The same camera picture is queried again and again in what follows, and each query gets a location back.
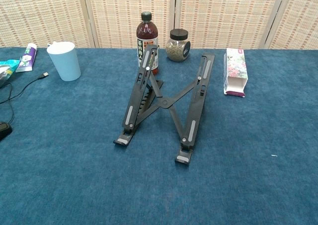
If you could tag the black computer mouse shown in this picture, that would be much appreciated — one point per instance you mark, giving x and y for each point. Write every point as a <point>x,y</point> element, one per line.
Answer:
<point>3,130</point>

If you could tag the glass jar black lid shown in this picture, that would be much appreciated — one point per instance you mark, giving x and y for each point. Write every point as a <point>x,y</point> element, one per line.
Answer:
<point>177,50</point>

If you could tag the purple white toothpaste tube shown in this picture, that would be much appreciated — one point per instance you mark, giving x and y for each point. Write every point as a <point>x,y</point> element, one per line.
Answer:
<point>28,56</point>

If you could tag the black folding stand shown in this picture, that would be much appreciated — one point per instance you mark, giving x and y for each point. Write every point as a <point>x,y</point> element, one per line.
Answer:
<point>196,105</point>

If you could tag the floral paper box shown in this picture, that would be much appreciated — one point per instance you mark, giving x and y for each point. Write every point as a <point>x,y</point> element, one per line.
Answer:
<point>236,66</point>

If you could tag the bamboo folding screen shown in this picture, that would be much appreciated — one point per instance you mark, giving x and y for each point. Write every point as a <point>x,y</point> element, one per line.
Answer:
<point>124,11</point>

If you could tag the dark tea bottle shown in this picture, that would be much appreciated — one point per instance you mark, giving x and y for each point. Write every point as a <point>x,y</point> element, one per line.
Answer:
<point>146,33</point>

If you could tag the blue felt table cover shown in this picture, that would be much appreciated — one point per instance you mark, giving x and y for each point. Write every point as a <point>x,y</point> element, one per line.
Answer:
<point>74,185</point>

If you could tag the light blue plastic cup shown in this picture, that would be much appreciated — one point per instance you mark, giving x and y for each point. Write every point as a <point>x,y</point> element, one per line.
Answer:
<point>65,63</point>

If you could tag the teal snack bag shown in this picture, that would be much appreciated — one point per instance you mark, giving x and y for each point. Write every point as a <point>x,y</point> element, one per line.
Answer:
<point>6,71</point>

